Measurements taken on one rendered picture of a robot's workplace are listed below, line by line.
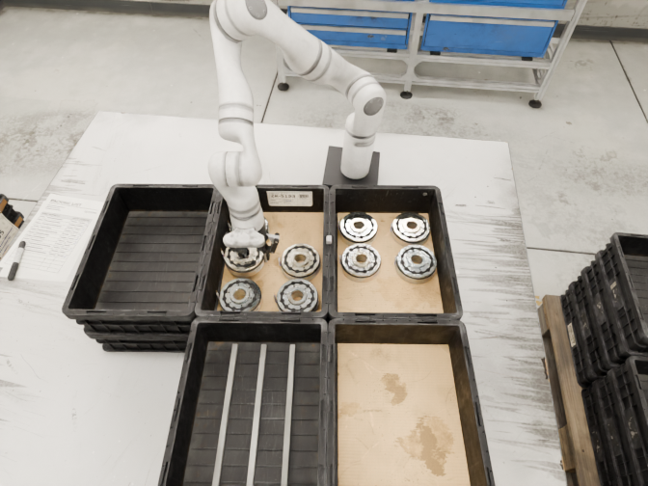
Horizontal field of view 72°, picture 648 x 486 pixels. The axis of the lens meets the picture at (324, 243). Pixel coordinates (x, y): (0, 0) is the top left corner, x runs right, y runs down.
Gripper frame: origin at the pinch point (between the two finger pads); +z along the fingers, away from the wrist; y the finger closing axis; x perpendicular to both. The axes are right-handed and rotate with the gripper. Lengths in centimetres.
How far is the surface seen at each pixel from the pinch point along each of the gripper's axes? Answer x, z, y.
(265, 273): 2.6, 4.2, -2.2
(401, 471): 49, 4, -34
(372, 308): 12.2, 4.3, -29.8
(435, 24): -188, 39, -76
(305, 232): -10.9, 4.3, -11.9
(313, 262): 0.9, 1.4, -14.8
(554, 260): -58, 88, -128
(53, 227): -21, 17, 70
